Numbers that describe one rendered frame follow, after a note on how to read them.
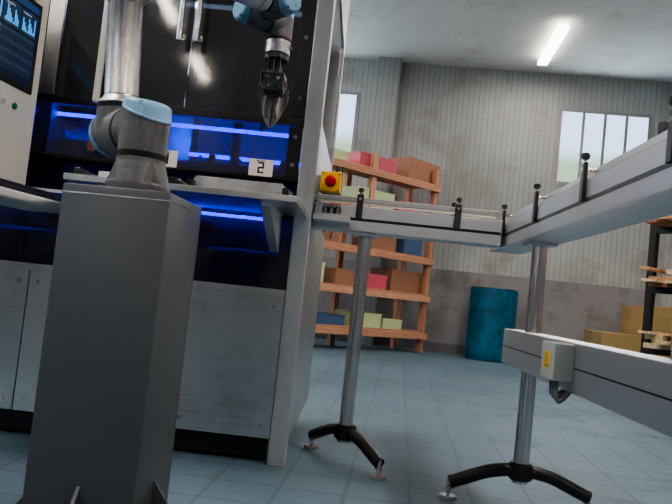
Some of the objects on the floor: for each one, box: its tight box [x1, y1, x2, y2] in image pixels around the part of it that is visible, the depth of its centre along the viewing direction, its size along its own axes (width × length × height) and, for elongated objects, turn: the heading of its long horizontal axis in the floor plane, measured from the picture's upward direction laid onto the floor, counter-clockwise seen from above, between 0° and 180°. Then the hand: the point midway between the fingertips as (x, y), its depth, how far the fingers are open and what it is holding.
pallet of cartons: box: [584, 305, 672, 359], centre depth 837 cm, size 99×139×86 cm
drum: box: [464, 286, 519, 363], centre depth 890 cm, size 60×62×91 cm
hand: (270, 123), depth 214 cm, fingers closed
